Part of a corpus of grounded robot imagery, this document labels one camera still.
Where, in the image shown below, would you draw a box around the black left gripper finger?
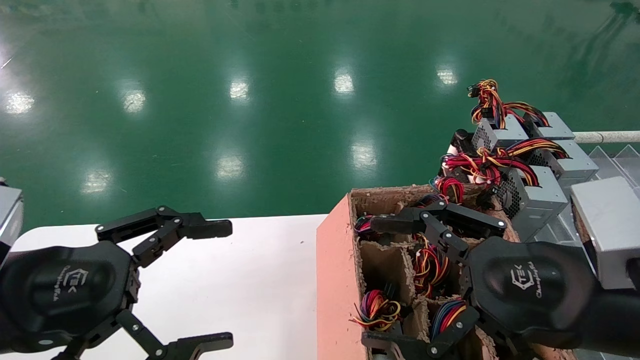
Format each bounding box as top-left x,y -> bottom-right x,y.
96,205 -> 234,268
52,310 -> 235,360

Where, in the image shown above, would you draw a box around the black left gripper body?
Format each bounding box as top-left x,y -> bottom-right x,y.
0,240 -> 141,354

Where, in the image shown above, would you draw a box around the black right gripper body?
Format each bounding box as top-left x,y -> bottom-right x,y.
459,236 -> 601,349

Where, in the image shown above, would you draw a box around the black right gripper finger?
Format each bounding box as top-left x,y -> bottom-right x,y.
361,306 -> 482,360
370,200 -> 507,265

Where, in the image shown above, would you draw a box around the black plug block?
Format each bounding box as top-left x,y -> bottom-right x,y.
450,129 -> 477,157

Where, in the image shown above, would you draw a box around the pink cardboard divider box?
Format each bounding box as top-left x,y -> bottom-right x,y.
316,184 -> 578,360

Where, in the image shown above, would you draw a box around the grey power supply, moved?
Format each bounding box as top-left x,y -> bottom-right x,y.
570,176 -> 640,291

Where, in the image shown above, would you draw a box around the small grey power supply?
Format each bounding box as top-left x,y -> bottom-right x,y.
502,101 -> 576,142

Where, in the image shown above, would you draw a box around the clear acrylic rack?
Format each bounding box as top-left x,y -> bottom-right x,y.
522,144 -> 640,251

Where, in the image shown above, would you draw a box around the dark multicolour cable bundle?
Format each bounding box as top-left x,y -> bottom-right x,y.
415,194 -> 448,209

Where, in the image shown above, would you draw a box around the purple yellow cable bundle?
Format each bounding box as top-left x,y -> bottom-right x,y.
352,286 -> 407,335

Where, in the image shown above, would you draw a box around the red yellow cable bundle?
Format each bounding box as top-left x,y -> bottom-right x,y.
411,235 -> 453,299

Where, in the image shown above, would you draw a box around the blue red flat cable bundle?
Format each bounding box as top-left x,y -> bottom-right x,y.
431,298 -> 468,341

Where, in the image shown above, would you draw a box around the grey power supply, red cables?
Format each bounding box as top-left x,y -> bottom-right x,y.
441,148 -> 570,243

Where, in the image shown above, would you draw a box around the grey power supply, upright cables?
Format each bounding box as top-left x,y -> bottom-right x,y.
467,79 -> 529,152

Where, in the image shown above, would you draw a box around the grey power supply, yellow-red cables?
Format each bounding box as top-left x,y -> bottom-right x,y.
506,138 -> 600,188

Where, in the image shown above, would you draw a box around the white pipe rail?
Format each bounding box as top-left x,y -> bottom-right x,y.
573,130 -> 640,145

